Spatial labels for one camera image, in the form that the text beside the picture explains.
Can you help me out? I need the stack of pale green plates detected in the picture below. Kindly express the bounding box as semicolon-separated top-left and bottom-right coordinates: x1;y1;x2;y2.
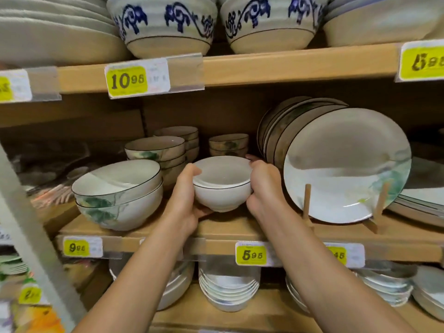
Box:
0;254;28;276

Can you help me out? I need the person's right forearm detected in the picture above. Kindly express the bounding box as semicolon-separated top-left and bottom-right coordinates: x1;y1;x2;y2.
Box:
263;201;417;333

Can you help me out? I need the wooden plate rack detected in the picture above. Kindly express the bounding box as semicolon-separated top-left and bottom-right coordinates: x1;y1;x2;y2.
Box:
302;182;391;234

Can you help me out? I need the person's left hand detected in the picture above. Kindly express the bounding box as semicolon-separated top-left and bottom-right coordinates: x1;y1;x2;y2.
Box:
163;162;214;240

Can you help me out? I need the blue patterned white bowl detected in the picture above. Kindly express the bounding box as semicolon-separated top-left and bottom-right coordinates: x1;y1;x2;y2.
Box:
219;0;328;55
106;0;218;59

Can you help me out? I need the stack of large white bowls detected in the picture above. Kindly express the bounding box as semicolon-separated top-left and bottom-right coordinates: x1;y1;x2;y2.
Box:
109;254;196;311

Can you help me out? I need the person's left forearm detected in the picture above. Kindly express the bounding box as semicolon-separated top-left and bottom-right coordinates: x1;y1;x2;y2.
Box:
73;220;193;333

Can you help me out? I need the bundle of pink ceramic spoons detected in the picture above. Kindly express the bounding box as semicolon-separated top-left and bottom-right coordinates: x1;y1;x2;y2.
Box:
29;183;75;209

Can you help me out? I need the person's right hand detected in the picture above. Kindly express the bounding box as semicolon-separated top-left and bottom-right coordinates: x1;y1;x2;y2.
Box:
244;154;289;226

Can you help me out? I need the yellow bear divided plate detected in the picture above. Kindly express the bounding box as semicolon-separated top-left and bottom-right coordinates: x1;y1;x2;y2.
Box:
13;307;65;333

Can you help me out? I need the row of black-rimmed floral plates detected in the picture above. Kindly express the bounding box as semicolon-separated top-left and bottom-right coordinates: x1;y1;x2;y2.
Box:
256;96;413;224

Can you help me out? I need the yellow price tag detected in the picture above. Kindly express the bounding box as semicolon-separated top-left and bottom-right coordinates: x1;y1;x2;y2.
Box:
397;39;444;83
324;242;366;269
0;69;32;103
62;236;104;259
105;58;171;99
235;241;278;267

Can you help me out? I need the stack of large white dishes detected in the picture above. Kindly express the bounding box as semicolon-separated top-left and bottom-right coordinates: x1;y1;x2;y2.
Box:
0;0;131;68

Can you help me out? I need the green sign price tag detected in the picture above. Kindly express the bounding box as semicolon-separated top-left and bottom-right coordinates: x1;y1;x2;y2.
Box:
18;277;44;306

